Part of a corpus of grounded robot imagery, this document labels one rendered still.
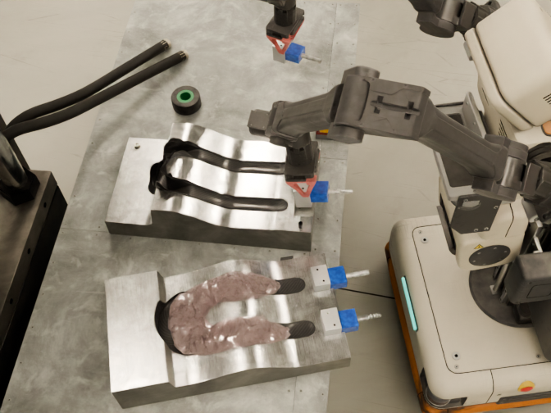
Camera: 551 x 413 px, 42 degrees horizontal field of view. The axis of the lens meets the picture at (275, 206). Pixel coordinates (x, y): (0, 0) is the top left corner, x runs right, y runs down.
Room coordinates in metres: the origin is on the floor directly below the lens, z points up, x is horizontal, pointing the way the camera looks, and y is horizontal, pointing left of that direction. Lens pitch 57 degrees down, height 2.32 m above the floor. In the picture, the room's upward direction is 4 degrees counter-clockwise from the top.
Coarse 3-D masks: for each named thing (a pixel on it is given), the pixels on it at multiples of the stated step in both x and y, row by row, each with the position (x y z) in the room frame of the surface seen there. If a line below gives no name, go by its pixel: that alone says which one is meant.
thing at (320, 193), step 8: (304, 184) 0.93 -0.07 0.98; (320, 184) 0.93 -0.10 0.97; (328, 184) 0.93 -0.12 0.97; (296, 192) 0.91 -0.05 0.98; (312, 192) 0.91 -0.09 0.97; (320, 192) 0.91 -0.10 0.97; (328, 192) 0.91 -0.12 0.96; (336, 192) 0.91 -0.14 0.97; (344, 192) 0.91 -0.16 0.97; (352, 192) 0.90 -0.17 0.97; (296, 200) 0.90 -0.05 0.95; (304, 200) 0.90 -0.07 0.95; (312, 200) 0.90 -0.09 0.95; (320, 200) 0.90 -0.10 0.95; (328, 200) 0.90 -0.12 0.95
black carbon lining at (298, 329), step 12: (288, 288) 0.73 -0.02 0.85; (300, 288) 0.73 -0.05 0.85; (168, 300) 0.71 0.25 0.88; (156, 312) 0.67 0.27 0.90; (168, 312) 0.68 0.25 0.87; (156, 324) 0.64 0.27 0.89; (288, 324) 0.64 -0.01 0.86; (300, 324) 0.64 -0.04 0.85; (312, 324) 0.64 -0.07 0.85; (168, 336) 0.63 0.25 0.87; (300, 336) 0.61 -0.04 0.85
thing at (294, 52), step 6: (282, 48) 1.38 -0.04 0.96; (288, 48) 1.39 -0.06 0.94; (294, 48) 1.39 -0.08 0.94; (300, 48) 1.39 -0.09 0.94; (276, 54) 1.39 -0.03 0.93; (282, 54) 1.38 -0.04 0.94; (288, 54) 1.37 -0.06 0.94; (294, 54) 1.37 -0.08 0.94; (300, 54) 1.37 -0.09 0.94; (306, 54) 1.37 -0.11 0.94; (276, 60) 1.39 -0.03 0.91; (282, 60) 1.38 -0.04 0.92; (288, 60) 1.37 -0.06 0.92; (294, 60) 1.36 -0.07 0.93; (300, 60) 1.37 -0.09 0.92; (312, 60) 1.36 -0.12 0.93; (318, 60) 1.35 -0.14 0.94
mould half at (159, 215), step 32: (192, 128) 1.15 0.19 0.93; (128, 160) 1.12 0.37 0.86; (160, 160) 1.11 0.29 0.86; (192, 160) 1.05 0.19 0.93; (256, 160) 1.07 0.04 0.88; (320, 160) 1.10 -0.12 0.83; (128, 192) 1.02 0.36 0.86; (160, 192) 0.96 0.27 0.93; (224, 192) 0.98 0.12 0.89; (256, 192) 0.98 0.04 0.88; (288, 192) 0.97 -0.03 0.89; (128, 224) 0.93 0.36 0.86; (160, 224) 0.91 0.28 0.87; (192, 224) 0.90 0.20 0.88; (224, 224) 0.89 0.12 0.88; (256, 224) 0.89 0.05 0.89; (288, 224) 0.88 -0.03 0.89
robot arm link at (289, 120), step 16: (320, 96) 0.79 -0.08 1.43; (336, 96) 0.74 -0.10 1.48; (272, 112) 0.93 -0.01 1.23; (288, 112) 0.86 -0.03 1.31; (304, 112) 0.80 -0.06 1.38; (320, 112) 0.75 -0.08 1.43; (272, 128) 0.89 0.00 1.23; (288, 128) 0.85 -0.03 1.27; (304, 128) 0.82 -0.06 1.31; (320, 128) 0.79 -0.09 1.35; (336, 128) 0.68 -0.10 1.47; (352, 128) 0.67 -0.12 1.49
